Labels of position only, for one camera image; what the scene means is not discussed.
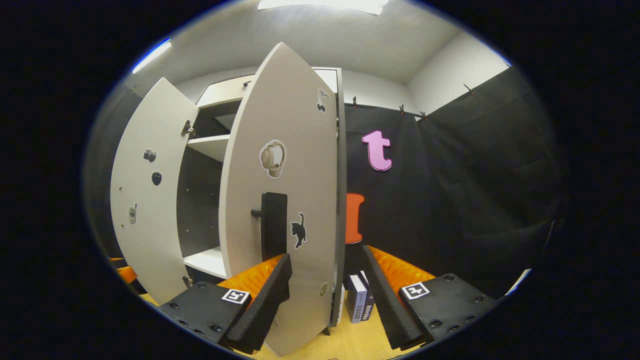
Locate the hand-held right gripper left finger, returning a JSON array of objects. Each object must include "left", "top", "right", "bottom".
[{"left": 159, "top": 252, "right": 293, "bottom": 355}]

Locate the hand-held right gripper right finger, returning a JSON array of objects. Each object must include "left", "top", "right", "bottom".
[{"left": 361, "top": 245, "right": 501, "bottom": 351}]

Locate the cabinet door with camera sticker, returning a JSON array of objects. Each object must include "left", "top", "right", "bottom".
[{"left": 110, "top": 76, "right": 201, "bottom": 306}]

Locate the cabinet door with headphone sticker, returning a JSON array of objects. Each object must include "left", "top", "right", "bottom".
[{"left": 218, "top": 41, "right": 341, "bottom": 357}]

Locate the dark navy box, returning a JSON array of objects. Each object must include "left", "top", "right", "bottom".
[{"left": 359, "top": 270, "right": 376, "bottom": 321}]

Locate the grey-blue box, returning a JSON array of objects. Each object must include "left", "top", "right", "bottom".
[{"left": 346, "top": 274, "right": 368, "bottom": 324}]

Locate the thin white box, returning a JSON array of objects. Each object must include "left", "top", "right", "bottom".
[{"left": 336, "top": 284, "right": 347, "bottom": 326}]

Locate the black backdrop cloth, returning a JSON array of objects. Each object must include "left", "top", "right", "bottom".
[{"left": 85, "top": 65, "right": 571, "bottom": 301}]

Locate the white cabinet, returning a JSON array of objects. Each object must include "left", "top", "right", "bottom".
[{"left": 177, "top": 66, "right": 348, "bottom": 331}]

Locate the white cabinet drawer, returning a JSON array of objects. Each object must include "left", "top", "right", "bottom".
[{"left": 196, "top": 67, "right": 338, "bottom": 108}]

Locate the long ceiling light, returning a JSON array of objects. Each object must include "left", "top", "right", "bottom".
[
  {"left": 257, "top": 0, "right": 390, "bottom": 16},
  {"left": 131, "top": 40, "right": 172, "bottom": 75}
]

